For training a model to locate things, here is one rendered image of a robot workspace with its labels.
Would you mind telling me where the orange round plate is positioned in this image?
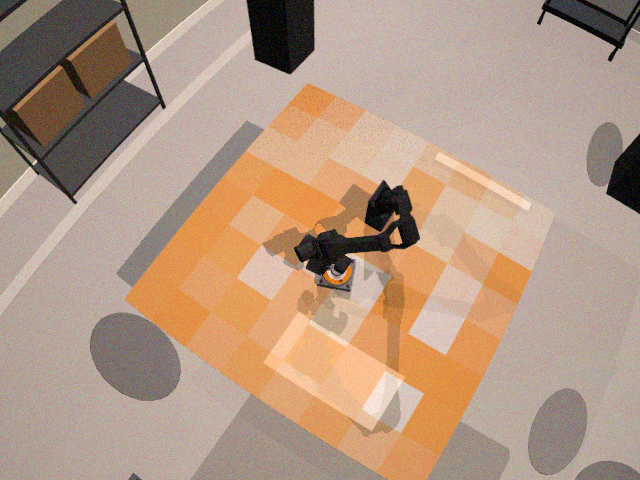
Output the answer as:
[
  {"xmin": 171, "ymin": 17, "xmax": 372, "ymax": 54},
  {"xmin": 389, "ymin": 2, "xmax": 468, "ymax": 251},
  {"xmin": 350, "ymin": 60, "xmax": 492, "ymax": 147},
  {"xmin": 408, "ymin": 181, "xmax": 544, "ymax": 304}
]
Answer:
[{"xmin": 323, "ymin": 264, "xmax": 351, "ymax": 285}]

